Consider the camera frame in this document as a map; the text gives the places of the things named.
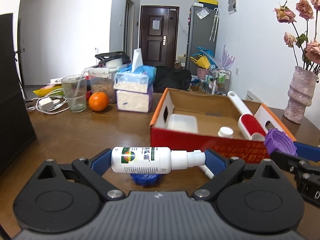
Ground white spray bottle green label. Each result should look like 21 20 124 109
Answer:
111 147 206 174

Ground white bottle cap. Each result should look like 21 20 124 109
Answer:
218 126 234 138

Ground purple bottle cap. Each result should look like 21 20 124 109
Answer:
264 128 297 156

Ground white red lint brush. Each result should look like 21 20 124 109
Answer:
227 91 266 141

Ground blue bottle cap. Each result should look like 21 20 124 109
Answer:
130 173 162 187

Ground white translucent plastic container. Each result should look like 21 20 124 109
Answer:
167 114 199 134

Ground green liquid spray bottle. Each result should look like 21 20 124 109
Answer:
199 165 214 180

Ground orange red cardboard box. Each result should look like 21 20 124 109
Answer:
149 87 297 164

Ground pink ceramic vase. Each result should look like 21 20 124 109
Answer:
284 66 317 124

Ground orange fruit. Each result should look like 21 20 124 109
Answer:
88 92 109 112

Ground purple tissue pack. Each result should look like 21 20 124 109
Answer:
116 86 153 113

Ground black monitor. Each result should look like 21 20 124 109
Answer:
0 14 36 173

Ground clear plastic cup with straw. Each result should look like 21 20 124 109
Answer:
61 69 87 113

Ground metal storage cart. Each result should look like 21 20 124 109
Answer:
204 69 232 96

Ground clear food container with lid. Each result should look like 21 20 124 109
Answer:
87 67 118 103

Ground blue tissue pack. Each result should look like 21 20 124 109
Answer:
113 48 157 94

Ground pink bucket with yellow items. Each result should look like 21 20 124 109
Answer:
189 54 211 80

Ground black folding chair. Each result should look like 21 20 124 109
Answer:
153 66 191 93

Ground black white kitchen appliance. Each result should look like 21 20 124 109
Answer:
95 51 131 68

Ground dried pink roses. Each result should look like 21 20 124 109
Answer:
273 0 319 76

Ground grey refrigerator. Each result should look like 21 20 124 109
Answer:
185 1 218 75

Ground dark brown entrance door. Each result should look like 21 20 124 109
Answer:
139 5 179 67

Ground white board leaning on wall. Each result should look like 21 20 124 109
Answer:
245 90 263 103

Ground white charger with cable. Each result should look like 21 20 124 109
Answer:
26 88 69 115

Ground camera tripod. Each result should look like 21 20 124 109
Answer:
15 48 28 99

